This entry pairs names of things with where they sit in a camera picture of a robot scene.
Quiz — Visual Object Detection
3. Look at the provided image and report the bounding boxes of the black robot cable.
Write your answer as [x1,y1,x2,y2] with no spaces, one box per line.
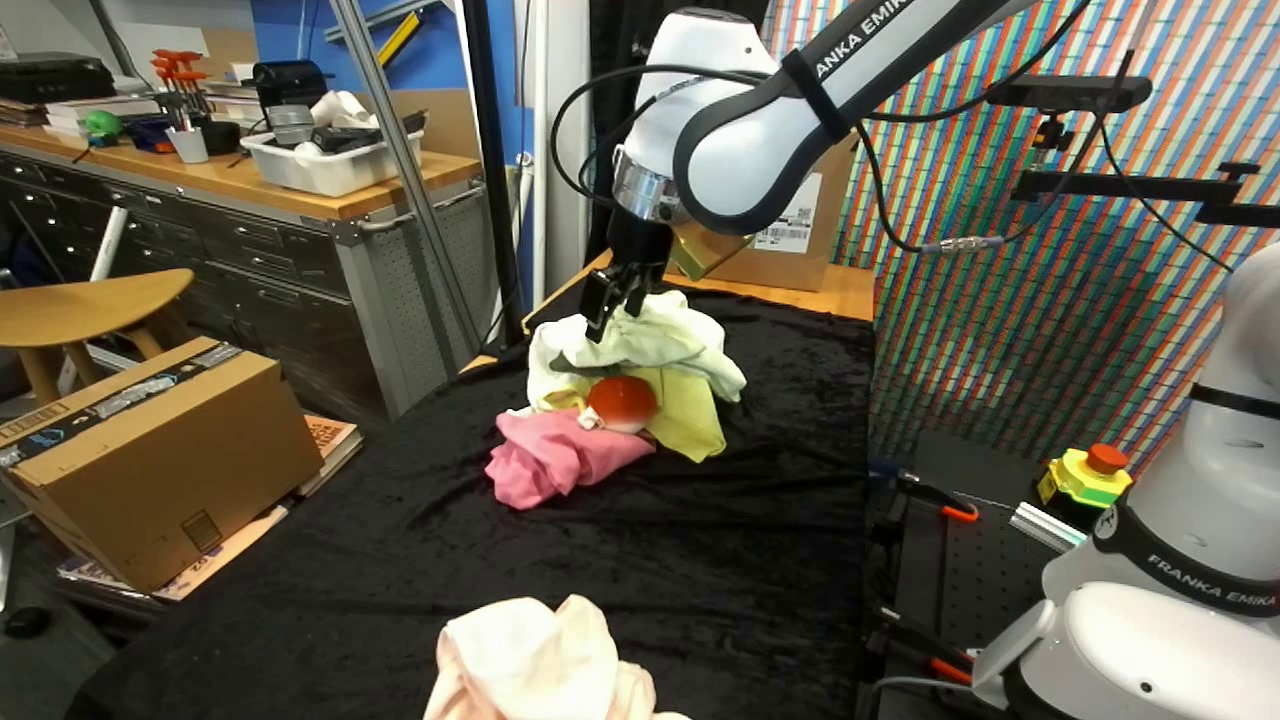
[548,0,1113,258]

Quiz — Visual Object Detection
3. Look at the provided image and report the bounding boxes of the orange plush with green stem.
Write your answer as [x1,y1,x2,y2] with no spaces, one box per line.
[585,370,659,433]

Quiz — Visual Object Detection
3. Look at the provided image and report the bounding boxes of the white plastic bin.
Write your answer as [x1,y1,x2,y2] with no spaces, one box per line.
[236,125,432,198]

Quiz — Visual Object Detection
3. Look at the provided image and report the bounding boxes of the white cup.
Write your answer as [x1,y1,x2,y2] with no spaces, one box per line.
[165,125,215,169]

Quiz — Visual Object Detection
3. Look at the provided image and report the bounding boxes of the wooden stool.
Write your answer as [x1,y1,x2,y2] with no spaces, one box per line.
[0,267,198,404]

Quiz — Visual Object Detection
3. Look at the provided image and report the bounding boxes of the black horizontal bar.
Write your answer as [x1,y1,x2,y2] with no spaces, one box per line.
[1008,160,1280,233]

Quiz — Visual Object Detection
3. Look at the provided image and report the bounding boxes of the black flat case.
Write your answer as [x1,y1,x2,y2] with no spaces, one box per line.
[0,53,117,106]

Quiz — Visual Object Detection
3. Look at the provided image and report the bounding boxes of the pink cloth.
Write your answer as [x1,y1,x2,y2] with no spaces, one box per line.
[480,404,659,515]

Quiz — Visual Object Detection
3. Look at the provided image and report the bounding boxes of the black stereo camera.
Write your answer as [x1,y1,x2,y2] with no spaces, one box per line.
[982,70,1155,150]

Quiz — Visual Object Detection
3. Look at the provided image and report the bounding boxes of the silver metal pole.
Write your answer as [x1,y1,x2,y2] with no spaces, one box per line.
[324,0,506,365]

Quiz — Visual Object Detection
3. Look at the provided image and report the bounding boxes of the orange-handled tool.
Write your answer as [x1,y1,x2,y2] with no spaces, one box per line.
[872,462,990,528]
[872,605,984,693]

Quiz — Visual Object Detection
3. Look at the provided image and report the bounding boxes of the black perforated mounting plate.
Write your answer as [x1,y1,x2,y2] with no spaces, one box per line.
[885,435,1074,720]

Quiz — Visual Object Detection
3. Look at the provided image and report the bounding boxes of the yellow cloth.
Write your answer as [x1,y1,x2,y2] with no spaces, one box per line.
[544,356,733,468]

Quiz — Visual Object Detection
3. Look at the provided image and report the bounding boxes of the tan wrist camera mount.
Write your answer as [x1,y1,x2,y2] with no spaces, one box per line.
[667,214,751,278]

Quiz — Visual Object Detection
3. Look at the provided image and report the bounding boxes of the cardboard box with white label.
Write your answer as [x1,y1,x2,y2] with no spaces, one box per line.
[673,130,866,296]

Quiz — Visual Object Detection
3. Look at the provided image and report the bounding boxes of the pale green white cloth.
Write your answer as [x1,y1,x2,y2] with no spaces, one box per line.
[535,289,751,406]

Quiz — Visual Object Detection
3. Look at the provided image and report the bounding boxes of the black velvet tablecloth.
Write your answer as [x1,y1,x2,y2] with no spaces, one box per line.
[66,282,896,720]

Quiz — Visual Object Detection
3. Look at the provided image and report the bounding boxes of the black box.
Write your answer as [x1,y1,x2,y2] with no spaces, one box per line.
[253,60,333,113]

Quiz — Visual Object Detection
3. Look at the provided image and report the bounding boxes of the black vertical pole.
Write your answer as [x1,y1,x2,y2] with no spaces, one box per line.
[458,0,532,356]

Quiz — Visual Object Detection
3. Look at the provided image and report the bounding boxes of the small orange figure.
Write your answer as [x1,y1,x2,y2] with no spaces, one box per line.
[150,49,211,96]

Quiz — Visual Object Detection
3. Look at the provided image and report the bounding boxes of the large white waffle towel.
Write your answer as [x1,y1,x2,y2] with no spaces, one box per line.
[524,315,595,416]

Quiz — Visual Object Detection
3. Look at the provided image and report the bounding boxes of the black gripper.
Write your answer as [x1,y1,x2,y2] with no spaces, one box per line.
[582,213,682,347]

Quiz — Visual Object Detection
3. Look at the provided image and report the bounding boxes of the peach cloth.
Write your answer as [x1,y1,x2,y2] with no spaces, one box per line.
[421,593,691,720]

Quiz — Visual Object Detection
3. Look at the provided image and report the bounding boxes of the grey workbench with wooden top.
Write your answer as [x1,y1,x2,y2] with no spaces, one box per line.
[0,125,506,433]

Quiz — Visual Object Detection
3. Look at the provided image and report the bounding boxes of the long cardboard box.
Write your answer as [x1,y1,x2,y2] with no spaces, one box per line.
[0,333,324,594]

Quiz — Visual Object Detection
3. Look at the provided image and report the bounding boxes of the yellow red emergency stop button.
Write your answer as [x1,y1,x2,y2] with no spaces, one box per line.
[1038,439,1135,511]

